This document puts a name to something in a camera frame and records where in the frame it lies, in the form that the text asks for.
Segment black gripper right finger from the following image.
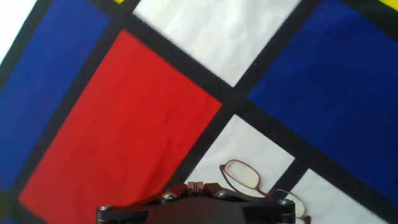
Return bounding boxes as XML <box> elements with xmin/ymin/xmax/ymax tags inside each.
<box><xmin>195</xmin><ymin>181</ymin><xmax>296</xmax><ymax>224</ymax></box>

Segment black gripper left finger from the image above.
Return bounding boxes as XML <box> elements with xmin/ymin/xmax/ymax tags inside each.
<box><xmin>95</xmin><ymin>181</ymin><xmax>196</xmax><ymax>224</ymax></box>

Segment brown thin-framed glasses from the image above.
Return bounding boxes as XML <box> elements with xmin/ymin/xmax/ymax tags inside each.
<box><xmin>218</xmin><ymin>159</ymin><xmax>312</xmax><ymax>224</ymax></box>

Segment colour block tablecloth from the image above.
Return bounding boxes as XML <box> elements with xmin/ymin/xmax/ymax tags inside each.
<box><xmin>0</xmin><ymin>0</ymin><xmax>398</xmax><ymax>224</ymax></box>

